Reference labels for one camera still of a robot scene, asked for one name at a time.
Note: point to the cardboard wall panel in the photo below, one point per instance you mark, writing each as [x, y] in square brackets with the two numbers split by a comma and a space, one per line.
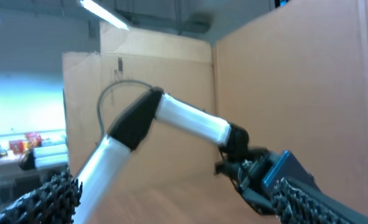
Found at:
[296, 79]

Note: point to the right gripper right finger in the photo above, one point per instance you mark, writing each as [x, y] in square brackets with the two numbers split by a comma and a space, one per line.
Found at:
[297, 203]

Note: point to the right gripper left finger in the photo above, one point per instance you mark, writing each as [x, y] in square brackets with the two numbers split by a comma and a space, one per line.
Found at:
[53, 202]

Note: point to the Samsung Galaxy smartphone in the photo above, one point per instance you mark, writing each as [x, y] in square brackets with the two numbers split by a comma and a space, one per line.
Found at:
[287, 165]

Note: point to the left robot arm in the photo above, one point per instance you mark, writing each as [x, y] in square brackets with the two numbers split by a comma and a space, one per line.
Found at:
[132, 126]

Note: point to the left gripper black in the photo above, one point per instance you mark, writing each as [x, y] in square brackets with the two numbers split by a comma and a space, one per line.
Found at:
[246, 170]

